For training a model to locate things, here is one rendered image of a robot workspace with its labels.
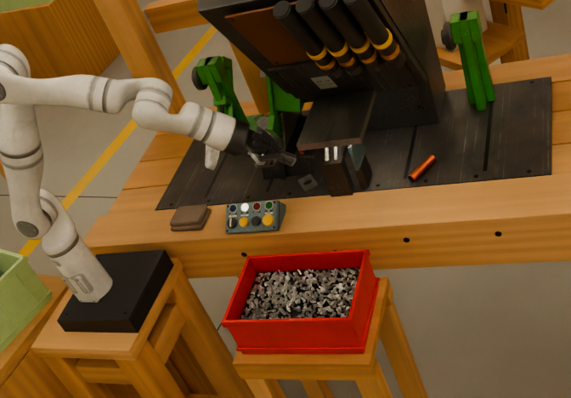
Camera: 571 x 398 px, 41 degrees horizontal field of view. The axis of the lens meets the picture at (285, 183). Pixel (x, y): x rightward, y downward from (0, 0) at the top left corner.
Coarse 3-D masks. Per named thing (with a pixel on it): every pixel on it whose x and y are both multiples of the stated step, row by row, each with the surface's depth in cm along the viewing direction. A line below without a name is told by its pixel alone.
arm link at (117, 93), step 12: (108, 84) 153; (120, 84) 154; (132, 84) 154; (144, 84) 154; (156, 84) 154; (168, 84) 156; (108, 96) 153; (120, 96) 154; (132, 96) 157; (144, 96) 153; (156, 96) 153; (168, 96) 155; (108, 108) 154; (120, 108) 155; (168, 108) 155
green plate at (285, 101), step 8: (272, 80) 195; (272, 88) 196; (280, 88) 196; (272, 96) 197; (280, 96) 198; (288, 96) 197; (272, 104) 198; (280, 104) 199; (288, 104) 199; (296, 104) 198; (272, 112) 200
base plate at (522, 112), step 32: (448, 96) 219; (512, 96) 208; (544, 96) 204; (416, 128) 211; (448, 128) 207; (480, 128) 202; (512, 128) 197; (544, 128) 193; (192, 160) 238; (224, 160) 232; (320, 160) 215; (384, 160) 205; (416, 160) 201; (448, 160) 196; (480, 160) 192; (512, 160) 188; (544, 160) 184; (192, 192) 224; (224, 192) 218; (256, 192) 213; (288, 192) 208; (320, 192) 203
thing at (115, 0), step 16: (96, 0) 237; (112, 0) 236; (128, 0) 240; (112, 16) 240; (128, 16) 239; (112, 32) 244; (128, 32) 242; (144, 32) 246; (128, 48) 246; (144, 48) 245; (160, 48) 254; (128, 64) 250; (144, 64) 249; (160, 64) 253; (240, 64) 239; (256, 80) 242; (176, 96) 261; (256, 96) 246; (176, 112) 260
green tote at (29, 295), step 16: (0, 256) 224; (16, 256) 217; (0, 272) 234; (16, 272) 214; (32, 272) 219; (0, 288) 211; (16, 288) 215; (32, 288) 219; (0, 304) 211; (16, 304) 216; (32, 304) 220; (0, 320) 212; (16, 320) 216; (0, 336) 213; (16, 336) 217; (0, 352) 213
